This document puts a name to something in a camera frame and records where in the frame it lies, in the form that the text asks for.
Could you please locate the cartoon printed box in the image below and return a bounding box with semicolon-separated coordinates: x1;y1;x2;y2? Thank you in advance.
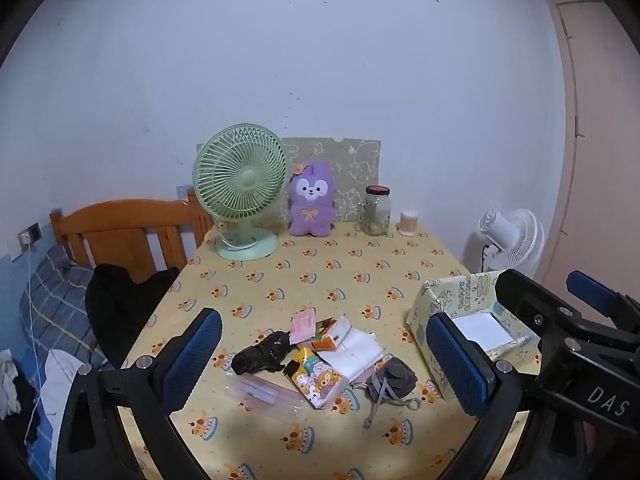
405;270;543;401

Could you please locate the cartoon printed packet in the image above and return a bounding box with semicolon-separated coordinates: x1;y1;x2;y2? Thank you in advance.
284;347;346;409

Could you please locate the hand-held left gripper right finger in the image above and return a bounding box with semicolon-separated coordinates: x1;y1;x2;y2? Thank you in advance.
424;311;540;480

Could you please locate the pink card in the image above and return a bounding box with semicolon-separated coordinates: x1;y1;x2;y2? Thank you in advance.
291;309;318;346

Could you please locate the white standing fan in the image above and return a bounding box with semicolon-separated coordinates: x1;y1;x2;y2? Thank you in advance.
462;208;546;276

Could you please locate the black garment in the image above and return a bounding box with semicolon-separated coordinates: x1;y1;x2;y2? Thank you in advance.
85;263;181;368

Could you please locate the clear plastic packet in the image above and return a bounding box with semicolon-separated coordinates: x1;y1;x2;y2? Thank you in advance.
223;375;306;418

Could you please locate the white paper sheet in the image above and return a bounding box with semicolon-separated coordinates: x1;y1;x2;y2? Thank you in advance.
452;310;513;353

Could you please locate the beige door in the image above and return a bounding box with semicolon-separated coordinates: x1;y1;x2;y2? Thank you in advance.
537;0;640;321

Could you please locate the wooden bed headboard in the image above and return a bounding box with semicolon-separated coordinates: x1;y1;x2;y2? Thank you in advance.
49;189;216;273

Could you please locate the wall socket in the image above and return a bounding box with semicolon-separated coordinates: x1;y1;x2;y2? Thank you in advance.
17;222;43;251

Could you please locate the glass jar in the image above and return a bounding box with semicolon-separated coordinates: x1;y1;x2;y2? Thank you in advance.
357;186;392;237

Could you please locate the white cloth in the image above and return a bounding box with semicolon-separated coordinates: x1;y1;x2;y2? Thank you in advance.
317;327;386;381

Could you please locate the green desk fan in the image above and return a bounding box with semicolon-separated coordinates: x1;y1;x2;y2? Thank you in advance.
192;123;288;262

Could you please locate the purple plush toy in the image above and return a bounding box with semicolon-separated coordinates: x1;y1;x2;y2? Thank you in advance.
286;160;337;237

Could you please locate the grey drawstring pouch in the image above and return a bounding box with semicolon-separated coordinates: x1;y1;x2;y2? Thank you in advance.
362;357;421;428

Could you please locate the printed cardboard panel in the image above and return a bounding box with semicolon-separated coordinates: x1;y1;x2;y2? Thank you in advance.
196;135;381;223

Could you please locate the plaid pillow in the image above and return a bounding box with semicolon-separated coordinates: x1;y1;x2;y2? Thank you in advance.
20;245;108;366

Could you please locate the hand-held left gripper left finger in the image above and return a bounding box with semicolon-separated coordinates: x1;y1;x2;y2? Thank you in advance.
56;307;223;480

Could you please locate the green and orange tissue pack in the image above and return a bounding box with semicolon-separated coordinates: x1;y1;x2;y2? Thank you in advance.
300;316;353;353

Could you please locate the white garment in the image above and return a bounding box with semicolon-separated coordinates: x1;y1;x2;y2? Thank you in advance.
37;350;96;461

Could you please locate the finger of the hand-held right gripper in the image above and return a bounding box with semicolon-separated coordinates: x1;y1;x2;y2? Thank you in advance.
494;268;586;361
566;270;640;346

